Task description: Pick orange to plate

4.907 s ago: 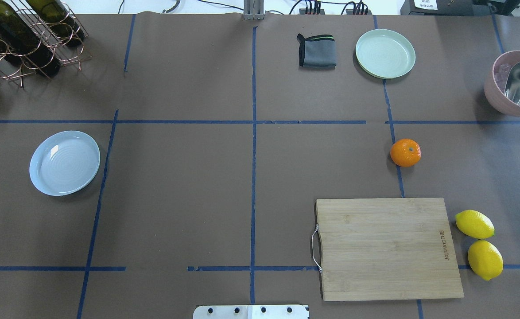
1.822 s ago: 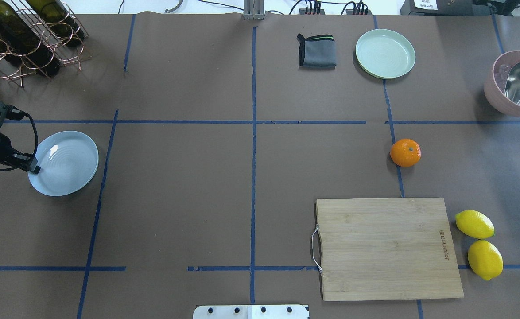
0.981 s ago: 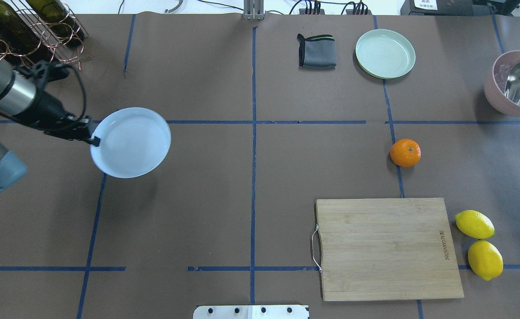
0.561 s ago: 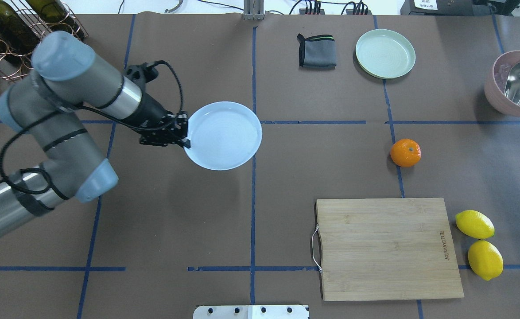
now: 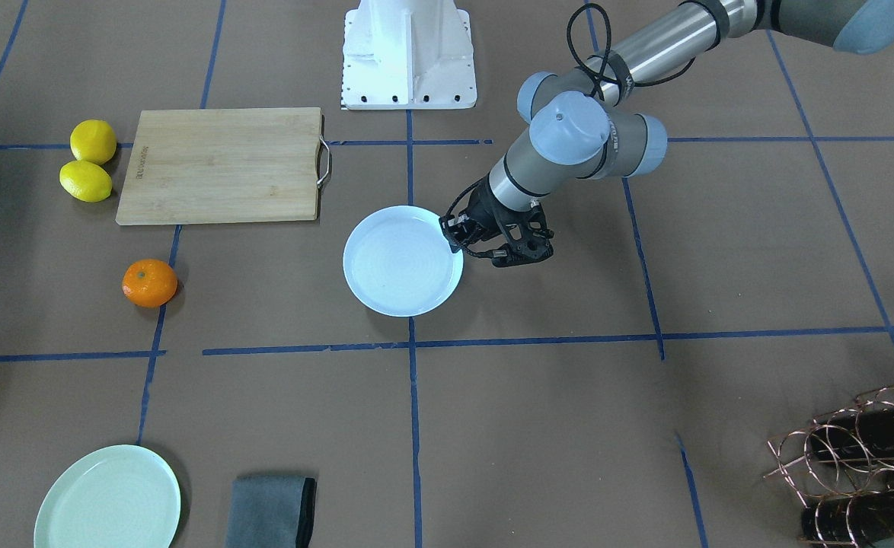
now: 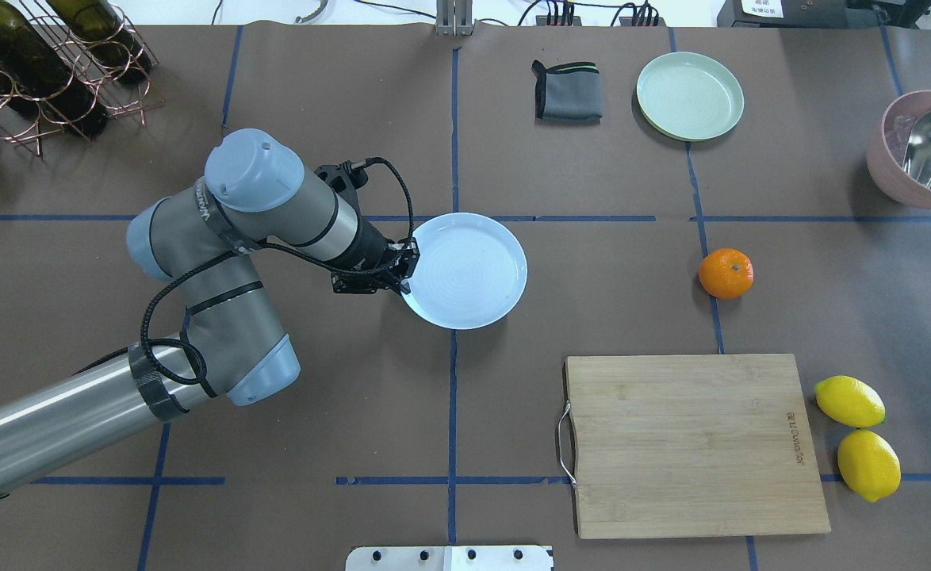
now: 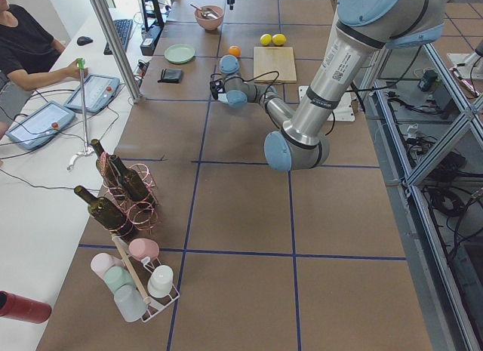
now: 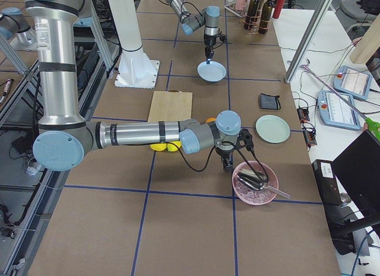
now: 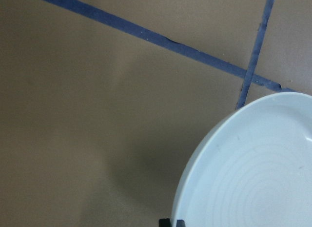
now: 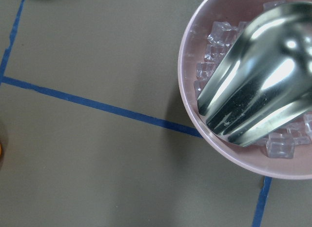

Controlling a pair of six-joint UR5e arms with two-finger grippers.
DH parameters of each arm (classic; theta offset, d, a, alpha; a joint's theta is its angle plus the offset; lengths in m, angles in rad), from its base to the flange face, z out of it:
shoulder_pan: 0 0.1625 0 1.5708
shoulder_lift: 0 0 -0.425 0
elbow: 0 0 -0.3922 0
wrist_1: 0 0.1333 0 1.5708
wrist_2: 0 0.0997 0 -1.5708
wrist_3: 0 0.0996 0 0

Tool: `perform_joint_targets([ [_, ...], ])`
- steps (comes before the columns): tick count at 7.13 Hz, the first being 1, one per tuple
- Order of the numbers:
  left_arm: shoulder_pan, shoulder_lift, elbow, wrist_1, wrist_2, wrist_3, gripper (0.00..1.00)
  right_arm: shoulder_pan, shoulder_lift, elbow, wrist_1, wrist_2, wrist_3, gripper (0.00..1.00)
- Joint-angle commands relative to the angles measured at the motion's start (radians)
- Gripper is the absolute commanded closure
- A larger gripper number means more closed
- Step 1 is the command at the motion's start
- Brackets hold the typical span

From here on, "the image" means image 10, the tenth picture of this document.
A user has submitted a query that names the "metal scoop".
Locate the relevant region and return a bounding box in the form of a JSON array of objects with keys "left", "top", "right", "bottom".
[{"left": 197, "top": 1, "right": 312, "bottom": 146}]

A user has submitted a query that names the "pink bowl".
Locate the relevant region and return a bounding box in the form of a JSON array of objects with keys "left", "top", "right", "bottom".
[{"left": 177, "top": 0, "right": 312, "bottom": 181}]

